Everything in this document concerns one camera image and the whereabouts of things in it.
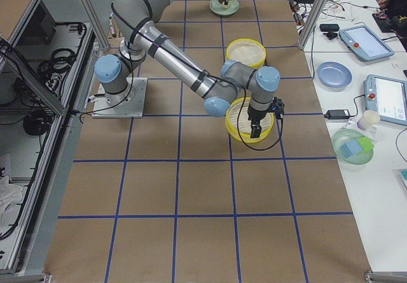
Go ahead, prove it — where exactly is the white bun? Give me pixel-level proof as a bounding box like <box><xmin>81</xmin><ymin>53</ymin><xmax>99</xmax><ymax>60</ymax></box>
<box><xmin>223</xmin><ymin>1</ymin><xmax>232</xmax><ymax>9</ymax></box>

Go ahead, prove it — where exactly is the yellow steamer basket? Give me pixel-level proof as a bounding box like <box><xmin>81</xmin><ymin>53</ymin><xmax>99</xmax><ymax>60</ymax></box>
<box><xmin>226</xmin><ymin>38</ymin><xmax>266</xmax><ymax>69</ymax></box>
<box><xmin>225</xmin><ymin>97</ymin><xmax>274</xmax><ymax>144</ymax></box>

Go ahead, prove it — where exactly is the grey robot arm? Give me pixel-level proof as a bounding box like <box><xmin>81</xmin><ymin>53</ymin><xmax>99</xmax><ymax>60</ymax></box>
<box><xmin>95</xmin><ymin>0</ymin><xmax>284</xmax><ymax>138</ymax></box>

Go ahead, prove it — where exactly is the light green plate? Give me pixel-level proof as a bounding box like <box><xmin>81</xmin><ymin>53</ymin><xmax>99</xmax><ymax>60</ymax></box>
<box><xmin>209</xmin><ymin>0</ymin><xmax>240</xmax><ymax>16</ymax></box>

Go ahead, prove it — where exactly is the black power adapter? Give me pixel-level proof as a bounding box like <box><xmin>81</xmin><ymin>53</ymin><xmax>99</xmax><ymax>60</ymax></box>
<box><xmin>324</xmin><ymin>109</ymin><xmax>351</xmax><ymax>120</ymax></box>

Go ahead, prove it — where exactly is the blue plate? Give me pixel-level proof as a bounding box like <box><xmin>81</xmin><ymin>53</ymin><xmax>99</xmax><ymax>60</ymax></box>
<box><xmin>317</xmin><ymin>61</ymin><xmax>352</xmax><ymax>92</ymax></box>

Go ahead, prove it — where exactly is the glass bowl with sponges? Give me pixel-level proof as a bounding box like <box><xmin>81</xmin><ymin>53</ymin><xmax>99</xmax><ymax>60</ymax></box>
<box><xmin>332</xmin><ymin>128</ymin><xmax>375</xmax><ymax>172</ymax></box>

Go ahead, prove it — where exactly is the black webcam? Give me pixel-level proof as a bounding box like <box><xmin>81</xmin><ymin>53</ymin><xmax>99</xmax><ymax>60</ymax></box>
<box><xmin>319</xmin><ymin>24</ymin><xmax>340</xmax><ymax>40</ymax></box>

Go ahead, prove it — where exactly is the paper cup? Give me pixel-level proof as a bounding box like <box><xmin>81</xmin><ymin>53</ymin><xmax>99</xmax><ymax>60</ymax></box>
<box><xmin>357</xmin><ymin>110</ymin><xmax>380</xmax><ymax>130</ymax></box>

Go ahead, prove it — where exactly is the teach pendant near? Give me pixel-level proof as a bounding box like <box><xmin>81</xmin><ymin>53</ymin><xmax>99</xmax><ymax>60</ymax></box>
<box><xmin>364</xmin><ymin>74</ymin><xmax>406</xmax><ymax>125</ymax></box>

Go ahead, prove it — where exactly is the teach pendant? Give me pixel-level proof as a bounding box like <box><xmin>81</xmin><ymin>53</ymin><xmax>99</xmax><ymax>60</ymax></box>
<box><xmin>338</xmin><ymin>25</ymin><xmax>394</xmax><ymax>61</ymax></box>
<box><xmin>364</xmin><ymin>74</ymin><xmax>406</xmax><ymax>125</ymax></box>

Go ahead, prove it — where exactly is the teach pendant far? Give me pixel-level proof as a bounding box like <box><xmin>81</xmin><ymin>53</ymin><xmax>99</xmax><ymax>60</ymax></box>
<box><xmin>338</xmin><ymin>25</ymin><xmax>394</xmax><ymax>61</ymax></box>

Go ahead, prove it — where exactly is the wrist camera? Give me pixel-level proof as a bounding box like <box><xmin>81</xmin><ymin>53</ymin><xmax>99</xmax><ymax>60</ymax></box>
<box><xmin>271</xmin><ymin>97</ymin><xmax>285</xmax><ymax>120</ymax></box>

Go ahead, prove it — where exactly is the aluminium frame post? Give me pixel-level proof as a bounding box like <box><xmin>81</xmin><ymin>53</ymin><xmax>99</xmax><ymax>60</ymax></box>
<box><xmin>298</xmin><ymin>0</ymin><xmax>327</xmax><ymax>50</ymax></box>

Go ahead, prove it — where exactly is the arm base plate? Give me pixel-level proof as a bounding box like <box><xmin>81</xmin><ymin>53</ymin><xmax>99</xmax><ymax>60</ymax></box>
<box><xmin>91</xmin><ymin>77</ymin><xmax>148</xmax><ymax>118</ymax></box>

